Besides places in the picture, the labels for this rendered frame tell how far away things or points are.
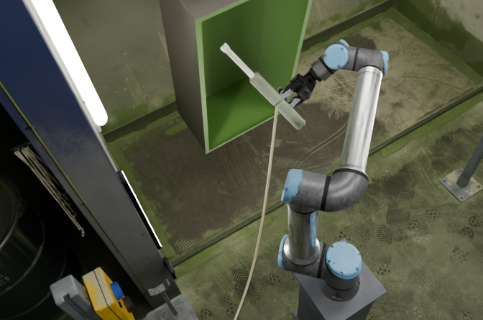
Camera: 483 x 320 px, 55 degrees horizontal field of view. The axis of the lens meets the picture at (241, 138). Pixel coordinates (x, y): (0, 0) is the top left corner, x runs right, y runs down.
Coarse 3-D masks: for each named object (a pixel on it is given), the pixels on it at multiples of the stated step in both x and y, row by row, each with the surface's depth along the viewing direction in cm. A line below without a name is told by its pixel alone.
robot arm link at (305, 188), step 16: (288, 176) 150; (304, 176) 149; (320, 176) 149; (288, 192) 148; (304, 192) 147; (320, 192) 146; (288, 208) 161; (304, 208) 151; (320, 208) 148; (288, 224) 174; (304, 224) 163; (288, 240) 188; (304, 240) 175; (288, 256) 193; (304, 256) 188; (320, 256) 195; (304, 272) 197
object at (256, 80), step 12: (228, 48) 184; (240, 60) 187; (252, 72) 189; (252, 84) 190; (264, 84) 190; (264, 96) 193; (276, 96) 192; (276, 108) 195; (288, 108) 194; (288, 120) 197; (300, 120) 197
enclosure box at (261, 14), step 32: (160, 0) 206; (192, 0) 182; (224, 0) 182; (256, 0) 249; (288, 0) 231; (192, 32) 188; (224, 32) 256; (256, 32) 274; (288, 32) 247; (192, 64) 211; (224, 64) 283; (256, 64) 304; (288, 64) 265; (192, 96) 242; (224, 96) 303; (256, 96) 304; (288, 96) 284; (192, 128) 282; (224, 128) 292
